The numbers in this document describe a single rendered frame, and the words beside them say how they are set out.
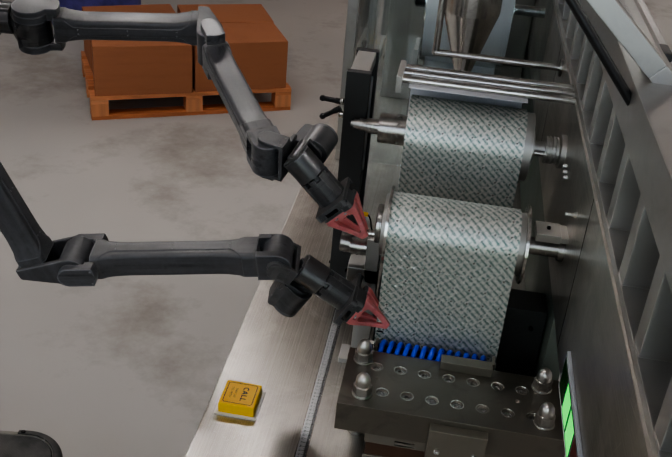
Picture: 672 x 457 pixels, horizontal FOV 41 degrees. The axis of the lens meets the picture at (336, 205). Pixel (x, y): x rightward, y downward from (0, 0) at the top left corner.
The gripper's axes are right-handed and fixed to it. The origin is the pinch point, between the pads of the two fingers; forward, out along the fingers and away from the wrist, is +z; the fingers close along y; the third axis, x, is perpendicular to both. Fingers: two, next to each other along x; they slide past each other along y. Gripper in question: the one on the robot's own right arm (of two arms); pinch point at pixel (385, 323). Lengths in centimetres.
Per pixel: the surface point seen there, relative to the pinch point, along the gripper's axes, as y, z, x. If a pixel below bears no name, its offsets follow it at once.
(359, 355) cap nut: 8.4, -2.1, -3.5
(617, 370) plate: 48, 10, 44
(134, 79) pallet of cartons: -304, -101, -155
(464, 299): 0.3, 8.0, 14.2
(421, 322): 0.3, 5.1, 4.8
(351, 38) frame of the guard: -102, -31, 7
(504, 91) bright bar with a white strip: -30, -5, 41
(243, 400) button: 11.7, -13.9, -24.7
